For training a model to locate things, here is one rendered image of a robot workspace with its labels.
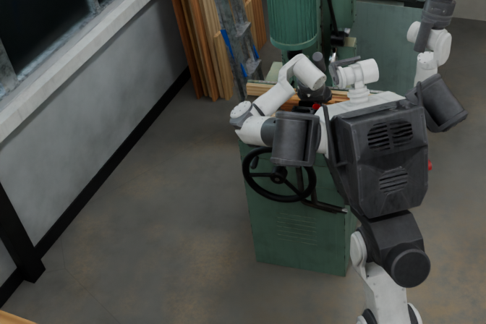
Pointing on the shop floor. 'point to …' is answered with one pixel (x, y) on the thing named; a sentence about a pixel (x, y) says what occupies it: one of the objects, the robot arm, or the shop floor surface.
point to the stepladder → (236, 56)
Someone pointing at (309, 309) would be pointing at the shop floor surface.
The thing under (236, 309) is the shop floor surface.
